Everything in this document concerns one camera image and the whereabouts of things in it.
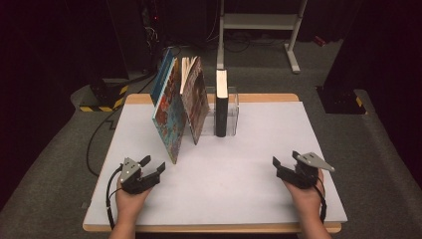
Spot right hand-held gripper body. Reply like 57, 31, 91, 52
281, 151, 336, 190

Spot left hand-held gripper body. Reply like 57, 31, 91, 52
118, 156, 157, 195

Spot colourful teal-spined picture book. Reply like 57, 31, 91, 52
151, 57, 189, 165

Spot clear acrylic book rack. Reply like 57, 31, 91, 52
200, 85, 240, 137

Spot purple paperback book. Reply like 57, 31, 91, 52
178, 55, 211, 146

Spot black hardcover book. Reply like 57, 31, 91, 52
215, 68, 230, 138

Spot blue picture book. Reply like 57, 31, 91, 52
149, 48, 175, 108

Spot person's left hand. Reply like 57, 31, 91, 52
114, 179, 152, 222

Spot person's right hand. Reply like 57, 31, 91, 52
283, 178, 324, 217

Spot black yellow-striped stand base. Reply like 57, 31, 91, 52
316, 85, 369, 116
79, 77, 130, 114

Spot black equipment cabinet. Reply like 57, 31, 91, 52
105, 0, 161, 77

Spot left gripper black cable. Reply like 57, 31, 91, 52
105, 165, 124, 230

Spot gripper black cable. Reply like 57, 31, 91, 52
105, 165, 124, 230
313, 183, 328, 224

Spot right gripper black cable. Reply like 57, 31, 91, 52
313, 183, 328, 224

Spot thin black floor cable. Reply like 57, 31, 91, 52
86, 71, 159, 178

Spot black cables under desk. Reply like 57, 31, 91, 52
206, 30, 287, 55

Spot white metal stand frame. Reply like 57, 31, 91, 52
215, 0, 310, 75

